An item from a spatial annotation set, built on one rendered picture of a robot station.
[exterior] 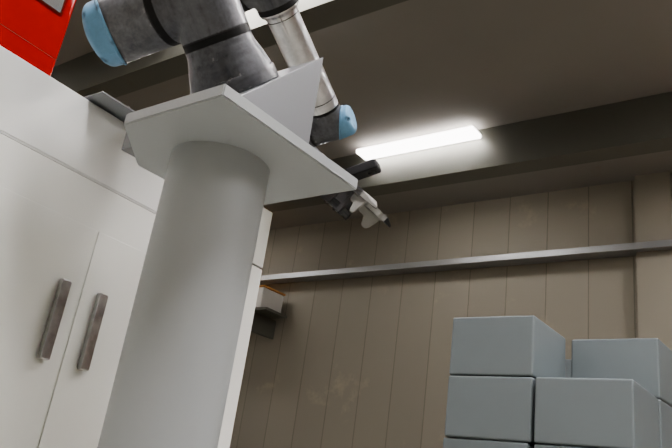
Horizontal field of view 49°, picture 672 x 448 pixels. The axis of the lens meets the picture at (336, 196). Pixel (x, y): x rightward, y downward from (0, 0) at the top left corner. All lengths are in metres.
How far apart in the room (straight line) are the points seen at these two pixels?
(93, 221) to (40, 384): 0.30
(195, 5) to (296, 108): 0.23
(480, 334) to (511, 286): 4.15
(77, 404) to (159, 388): 0.41
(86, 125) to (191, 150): 0.37
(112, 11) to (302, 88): 0.33
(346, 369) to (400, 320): 0.81
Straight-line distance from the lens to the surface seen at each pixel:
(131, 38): 1.26
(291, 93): 1.22
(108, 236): 1.45
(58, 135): 1.42
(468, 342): 3.23
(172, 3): 1.22
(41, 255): 1.37
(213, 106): 1.03
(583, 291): 7.08
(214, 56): 1.20
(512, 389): 3.11
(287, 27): 1.66
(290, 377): 8.54
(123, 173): 1.50
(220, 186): 1.10
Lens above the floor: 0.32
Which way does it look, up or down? 23 degrees up
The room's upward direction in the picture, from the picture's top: 8 degrees clockwise
